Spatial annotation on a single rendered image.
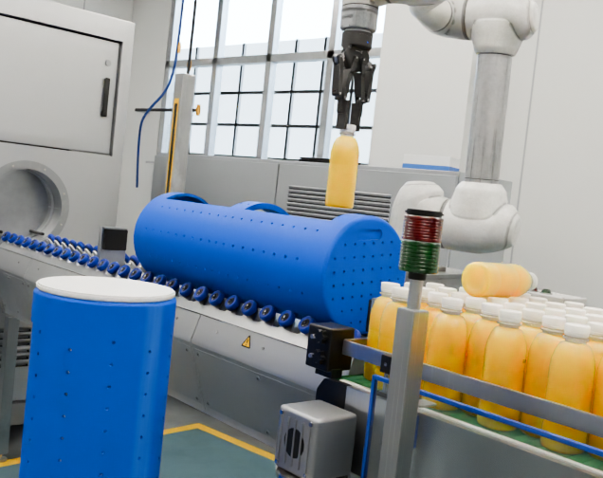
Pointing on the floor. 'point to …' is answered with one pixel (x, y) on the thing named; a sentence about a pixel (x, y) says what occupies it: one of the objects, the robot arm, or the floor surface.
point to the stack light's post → (403, 393)
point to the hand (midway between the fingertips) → (349, 116)
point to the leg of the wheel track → (6, 388)
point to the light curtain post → (179, 133)
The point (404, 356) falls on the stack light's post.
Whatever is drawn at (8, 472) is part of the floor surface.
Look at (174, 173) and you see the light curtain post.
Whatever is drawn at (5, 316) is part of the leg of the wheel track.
